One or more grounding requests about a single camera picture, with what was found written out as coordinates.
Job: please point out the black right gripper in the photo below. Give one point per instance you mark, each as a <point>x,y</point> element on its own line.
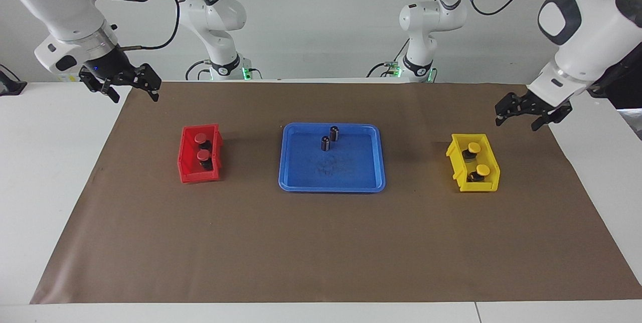
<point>113,64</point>

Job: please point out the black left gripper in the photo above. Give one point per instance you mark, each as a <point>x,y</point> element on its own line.
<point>541,105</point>

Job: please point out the yellow push button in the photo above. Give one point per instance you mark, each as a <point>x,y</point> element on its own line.
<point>473,148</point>
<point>482,169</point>

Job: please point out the red push button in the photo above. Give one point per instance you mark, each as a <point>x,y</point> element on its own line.
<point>201,138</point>
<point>203,155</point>

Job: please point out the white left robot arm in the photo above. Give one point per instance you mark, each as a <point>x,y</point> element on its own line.
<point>587,32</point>

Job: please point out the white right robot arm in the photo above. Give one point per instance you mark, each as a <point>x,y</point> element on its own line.
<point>55,2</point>

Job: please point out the yellow plastic bin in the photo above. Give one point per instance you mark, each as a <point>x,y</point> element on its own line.
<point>454,155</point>

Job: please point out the dark background panel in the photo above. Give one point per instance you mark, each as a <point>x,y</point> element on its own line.
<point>627,82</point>

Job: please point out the white crinkled sheet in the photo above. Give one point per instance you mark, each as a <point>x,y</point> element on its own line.
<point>633,122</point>

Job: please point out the red plastic bin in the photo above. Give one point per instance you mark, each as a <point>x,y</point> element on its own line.
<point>188,162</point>

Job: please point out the black device at table edge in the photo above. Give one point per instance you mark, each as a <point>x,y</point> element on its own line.
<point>10,86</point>

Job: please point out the black cylindrical capacitor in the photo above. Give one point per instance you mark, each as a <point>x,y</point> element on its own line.
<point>334,133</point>
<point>325,143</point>

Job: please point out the blue plastic tray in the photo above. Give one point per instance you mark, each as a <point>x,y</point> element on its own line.
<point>301,185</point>

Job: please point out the brown paper mat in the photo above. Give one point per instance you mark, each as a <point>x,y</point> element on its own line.
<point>321,243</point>

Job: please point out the white wall outlet box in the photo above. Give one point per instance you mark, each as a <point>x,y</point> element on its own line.
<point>65,78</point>

